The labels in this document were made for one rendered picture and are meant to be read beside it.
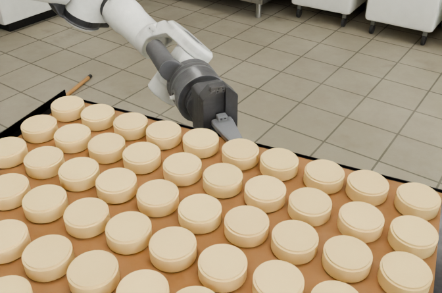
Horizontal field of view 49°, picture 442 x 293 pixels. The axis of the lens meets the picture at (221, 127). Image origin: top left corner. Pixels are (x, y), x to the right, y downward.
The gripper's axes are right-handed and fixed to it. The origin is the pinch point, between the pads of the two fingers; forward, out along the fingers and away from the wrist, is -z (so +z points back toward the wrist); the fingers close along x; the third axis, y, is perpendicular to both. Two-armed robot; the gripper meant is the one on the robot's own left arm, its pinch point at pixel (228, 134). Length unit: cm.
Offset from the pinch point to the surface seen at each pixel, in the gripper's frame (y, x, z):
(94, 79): 3, -110, 243
